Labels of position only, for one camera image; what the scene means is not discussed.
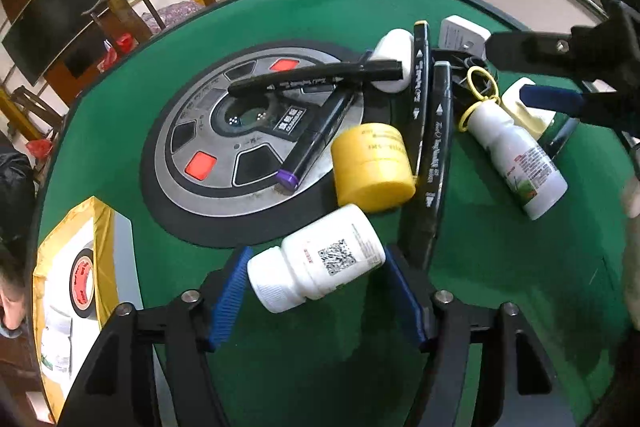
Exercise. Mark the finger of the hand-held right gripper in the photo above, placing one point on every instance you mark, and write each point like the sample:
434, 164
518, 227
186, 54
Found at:
550, 100
530, 49

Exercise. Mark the white bottle green label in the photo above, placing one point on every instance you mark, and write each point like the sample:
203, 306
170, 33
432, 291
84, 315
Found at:
56, 347

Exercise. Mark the white bottle yellow loop cap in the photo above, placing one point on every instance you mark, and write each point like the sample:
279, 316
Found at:
520, 157

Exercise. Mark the black marker yellow ends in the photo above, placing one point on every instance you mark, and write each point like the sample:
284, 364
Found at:
419, 77

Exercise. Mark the white pill bottle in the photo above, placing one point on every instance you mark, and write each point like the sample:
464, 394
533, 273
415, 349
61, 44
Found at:
320, 257

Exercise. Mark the yellow round jar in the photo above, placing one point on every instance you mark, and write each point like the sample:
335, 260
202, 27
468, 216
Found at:
372, 167

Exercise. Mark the dark bottle cream cap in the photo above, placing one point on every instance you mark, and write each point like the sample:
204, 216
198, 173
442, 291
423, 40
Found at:
560, 129

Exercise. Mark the long black marker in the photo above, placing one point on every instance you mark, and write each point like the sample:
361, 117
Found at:
434, 167

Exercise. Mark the yellow storage box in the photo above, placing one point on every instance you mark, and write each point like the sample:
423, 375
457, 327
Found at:
107, 227

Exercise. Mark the white rounded case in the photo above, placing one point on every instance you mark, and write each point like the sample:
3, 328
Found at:
395, 57

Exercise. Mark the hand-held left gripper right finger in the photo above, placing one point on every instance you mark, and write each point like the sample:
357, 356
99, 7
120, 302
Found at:
406, 297

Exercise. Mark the person's right forearm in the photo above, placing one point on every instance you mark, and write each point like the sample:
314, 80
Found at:
632, 257

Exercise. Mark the red plastic bag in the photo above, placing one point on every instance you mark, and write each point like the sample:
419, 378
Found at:
120, 49

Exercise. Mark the round grey table control panel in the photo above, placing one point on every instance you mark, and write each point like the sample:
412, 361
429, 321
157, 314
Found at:
200, 132

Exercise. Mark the black binder clips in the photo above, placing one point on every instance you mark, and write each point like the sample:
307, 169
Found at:
460, 67

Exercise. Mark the black tape roll red core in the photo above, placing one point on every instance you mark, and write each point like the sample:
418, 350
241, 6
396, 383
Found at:
82, 282

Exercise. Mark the white charger adapter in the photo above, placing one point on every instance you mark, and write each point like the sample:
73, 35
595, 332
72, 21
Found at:
462, 34

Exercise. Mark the dark wooden chair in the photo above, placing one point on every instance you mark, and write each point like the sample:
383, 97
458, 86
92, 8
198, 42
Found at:
125, 2

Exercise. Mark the black marker purple cap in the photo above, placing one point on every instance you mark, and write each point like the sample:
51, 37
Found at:
315, 139

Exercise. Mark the small red bag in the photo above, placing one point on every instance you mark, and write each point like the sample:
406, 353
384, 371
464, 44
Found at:
39, 149

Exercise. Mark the black television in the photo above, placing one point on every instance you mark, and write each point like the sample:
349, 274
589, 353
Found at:
55, 7

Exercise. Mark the black marker pen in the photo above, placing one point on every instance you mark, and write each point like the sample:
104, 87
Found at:
310, 78

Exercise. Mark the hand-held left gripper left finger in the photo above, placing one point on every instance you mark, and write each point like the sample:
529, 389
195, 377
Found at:
229, 294

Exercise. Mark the black bag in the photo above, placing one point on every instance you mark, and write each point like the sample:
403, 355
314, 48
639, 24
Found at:
15, 192

